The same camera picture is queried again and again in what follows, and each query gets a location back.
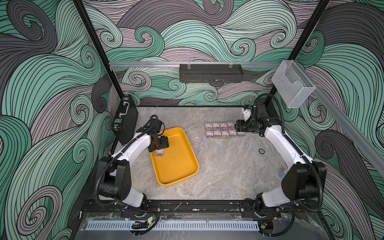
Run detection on paper clip box four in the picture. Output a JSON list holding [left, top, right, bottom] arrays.
[[213, 130, 222, 139]]

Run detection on black briefcase with metal handle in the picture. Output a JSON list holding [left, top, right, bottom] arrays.
[[112, 95, 139, 145]]

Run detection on black wall-mounted shelf tray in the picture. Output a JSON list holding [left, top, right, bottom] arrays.
[[179, 65, 244, 85]]

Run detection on paper clip box two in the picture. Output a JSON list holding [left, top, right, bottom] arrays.
[[227, 122, 236, 130]]

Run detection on paper clip box three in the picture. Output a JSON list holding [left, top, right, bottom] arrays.
[[212, 123, 220, 131]]

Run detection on paper clip box one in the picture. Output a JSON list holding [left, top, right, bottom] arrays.
[[220, 122, 228, 131]]

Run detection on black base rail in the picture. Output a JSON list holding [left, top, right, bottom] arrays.
[[81, 199, 307, 220]]

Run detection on paper clip box eight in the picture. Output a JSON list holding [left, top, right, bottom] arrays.
[[221, 130, 230, 139]]

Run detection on paper clip box eleven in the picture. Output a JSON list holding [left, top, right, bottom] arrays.
[[205, 122, 213, 131]]

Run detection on clear acrylic wall holder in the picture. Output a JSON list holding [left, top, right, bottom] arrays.
[[272, 61, 316, 109]]

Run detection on white slotted cable duct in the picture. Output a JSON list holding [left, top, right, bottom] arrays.
[[85, 220, 259, 232]]

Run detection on aluminium wall rail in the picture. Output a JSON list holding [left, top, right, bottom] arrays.
[[109, 61, 281, 69], [298, 64, 384, 173]]

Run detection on paper clip box nine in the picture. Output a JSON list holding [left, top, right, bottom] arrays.
[[229, 130, 237, 138]]

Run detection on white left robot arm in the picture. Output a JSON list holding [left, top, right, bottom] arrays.
[[94, 115, 170, 208]]

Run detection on black corner frame post right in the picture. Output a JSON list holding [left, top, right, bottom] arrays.
[[265, 1, 329, 107]]

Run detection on yellow plastic tray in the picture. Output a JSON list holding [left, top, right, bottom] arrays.
[[151, 127, 200, 186]]

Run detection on aluminium wall rail back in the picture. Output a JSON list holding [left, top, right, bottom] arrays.
[[109, 61, 281, 69]]

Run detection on aluminium wall rail right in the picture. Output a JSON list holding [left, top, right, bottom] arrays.
[[298, 64, 384, 173]]

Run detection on paper clip box five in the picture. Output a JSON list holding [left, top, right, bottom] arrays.
[[206, 131, 214, 139]]

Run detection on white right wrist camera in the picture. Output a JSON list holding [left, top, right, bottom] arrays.
[[242, 109, 252, 121]]

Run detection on black corner frame post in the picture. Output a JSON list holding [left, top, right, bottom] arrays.
[[73, 0, 124, 99], [265, 1, 329, 107]]

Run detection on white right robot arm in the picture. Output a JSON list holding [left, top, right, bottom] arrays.
[[235, 93, 327, 212]]

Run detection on paper clip box six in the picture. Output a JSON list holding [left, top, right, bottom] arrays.
[[156, 149, 165, 158]]

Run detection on small clear dice cup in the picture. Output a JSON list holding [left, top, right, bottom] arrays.
[[279, 170, 288, 180]]

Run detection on black corner frame post left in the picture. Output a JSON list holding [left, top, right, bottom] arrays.
[[73, 0, 124, 99]]

